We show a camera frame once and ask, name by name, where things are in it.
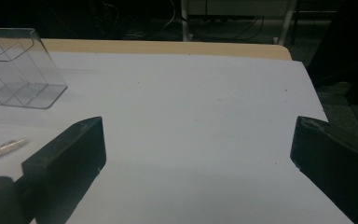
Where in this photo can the white metal stand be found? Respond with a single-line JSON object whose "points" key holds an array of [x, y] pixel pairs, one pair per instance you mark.
{"points": [[234, 18]]}

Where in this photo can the clear acrylic organizer box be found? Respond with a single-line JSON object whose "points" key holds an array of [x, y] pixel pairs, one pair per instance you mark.
{"points": [[15, 68]]}

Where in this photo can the silver metal pen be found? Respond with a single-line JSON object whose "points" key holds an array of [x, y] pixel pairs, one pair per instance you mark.
{"points": [[0, 150]]}

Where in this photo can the white paper sheet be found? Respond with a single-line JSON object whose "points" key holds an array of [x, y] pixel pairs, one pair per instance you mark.
{"points": [[195, 124]]}

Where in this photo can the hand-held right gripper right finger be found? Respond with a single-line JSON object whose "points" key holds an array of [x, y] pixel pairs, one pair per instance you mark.
{"points": [[332, 161]]}

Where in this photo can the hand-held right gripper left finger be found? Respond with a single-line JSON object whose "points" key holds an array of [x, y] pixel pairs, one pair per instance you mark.
{"points": [[65, 161]]}

